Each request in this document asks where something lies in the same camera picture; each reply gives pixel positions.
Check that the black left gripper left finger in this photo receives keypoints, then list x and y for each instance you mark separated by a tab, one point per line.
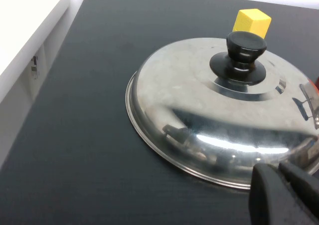
269	197

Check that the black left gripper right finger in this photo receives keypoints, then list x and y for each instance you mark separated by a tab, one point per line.
306	190

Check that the steel pot lid black knob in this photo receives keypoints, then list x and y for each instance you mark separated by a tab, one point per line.
187	85

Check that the yellow foam cube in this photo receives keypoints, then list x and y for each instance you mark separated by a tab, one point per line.
251	23

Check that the white side ledge panel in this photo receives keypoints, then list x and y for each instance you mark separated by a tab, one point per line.
22	55

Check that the small metal wall bracket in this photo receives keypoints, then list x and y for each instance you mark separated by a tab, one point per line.
35	67

